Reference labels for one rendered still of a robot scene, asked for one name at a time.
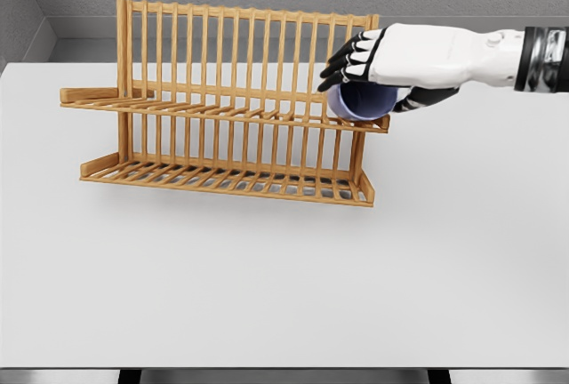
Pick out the lavender blue cup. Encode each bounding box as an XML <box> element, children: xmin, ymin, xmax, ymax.
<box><xmin>327</xmin><ymin>82</ymin><xmax>399</xmax><ymax>123</ymax></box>

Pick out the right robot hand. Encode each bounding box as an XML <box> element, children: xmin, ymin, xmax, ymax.
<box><xmin>317</xmin><ymin>23</ymin><xmax>468</xmax><ymax>115</ymax></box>

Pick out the wooden two-tier dish rack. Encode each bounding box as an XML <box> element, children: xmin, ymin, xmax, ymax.
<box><xmin>60</xmin><ymin>0</ymin><xmax>391</xmax><ymax>208</ymax></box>

